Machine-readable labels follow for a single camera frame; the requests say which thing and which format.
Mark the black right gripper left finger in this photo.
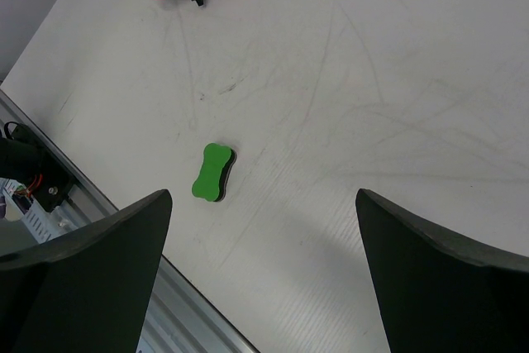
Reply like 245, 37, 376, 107
1, 189, 172, 352

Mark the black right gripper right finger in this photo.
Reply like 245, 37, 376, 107
355, 189, 528, 352

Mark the green bone-shaped eraser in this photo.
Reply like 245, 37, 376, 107
192, 143, 236, 203

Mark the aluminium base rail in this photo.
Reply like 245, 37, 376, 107
1, 96, 254, 352

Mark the white slotted cable duct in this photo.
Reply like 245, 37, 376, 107
1, 179, 61, 244

